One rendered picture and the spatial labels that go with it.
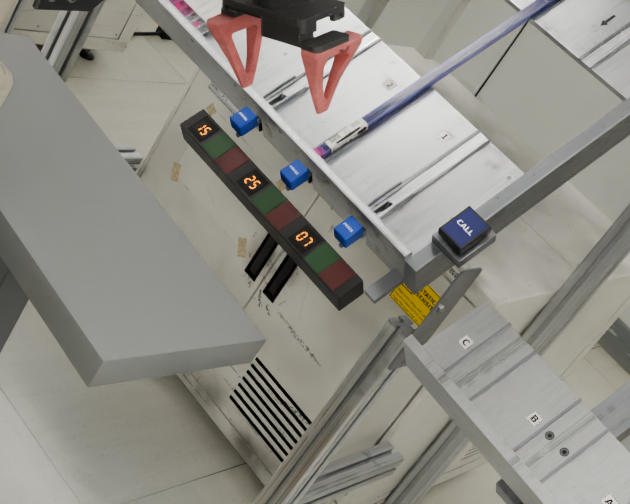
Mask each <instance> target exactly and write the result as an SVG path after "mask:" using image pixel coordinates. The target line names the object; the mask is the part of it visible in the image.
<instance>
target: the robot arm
mask: <svg viewBox="0 0 630 504"><path fill-rule="evenodd" d="M326 17H330V21H333V22H335V21H337V20H340V19H342V18H344V17H345V2H342V1H339V0H222V7H221V13H220V14H218V15H216V16H213V17H211V18H208V19H207V27H208V29H209V30H210V32H211V34H212V35H213V37H214V38H215V40H216V42H217V43H218V45H219V46H220V48H221V50H222V51H223V53H224V54H225V56H226V58H227V59H228V61H229V63H230V65H231V67H232V69H233V71H234V73H235V75H236V77H237V79H238V81H239V83H240V85H241V87H242V88H246V87H248V86H250V85H252V84H253V81H254V77H255V73H256V69H257V64H258V58H259V53H260V47H261V42H262V37H266V38H270V39H273V40H276V41H279V42H282V43H286V44H289V45H292V46H295V47H299V48H301V57H302V61H303V65H304V69H305V73H306V77H307V81H308V85H309V89H310V93H311V97H312V101H313V104H314V108H315V111H316V113H317V114H321V113H323V112H325V111H327V110H328V108H329V106H330V103H331V101H332V98H333V96H334V93H335V91H336V88H337V86H338V83H339V81H340V79H341V77H342V75H343V73H344V72H345V70H346V68H347V67H348V65H349V63H350V61H351V60H352V58H353V56H354V55H355V53H356V51H357V50H358V48H359V46H360V44H361V43H362V35H361V34H359V33H355V32H352V31H349V30H347V31H345V32H340V31H336V30H331V31H329V32H326V33H324V34H322V35H319V36H317V37H313V32H315V31H317V21H319V20H321V19H324V18H326ZM245 28H246V39H247V57H246V67H245V69H244V66H243V64H242V61H241V59H240V56H239V54H238V51H237V49H236V46H235V44H234V41H233V39H232V34H233V33H235V32H238V31H240V30H243V29H245ZM334 55H335V57H334V60H333V64H332V67H331V70H330V74H329V77H328V80H327V84H326V87H325V91H324V94H323V75H324V66H325V65H326V63H327V60H328V58H329V57H332V56H334Z"/></svg>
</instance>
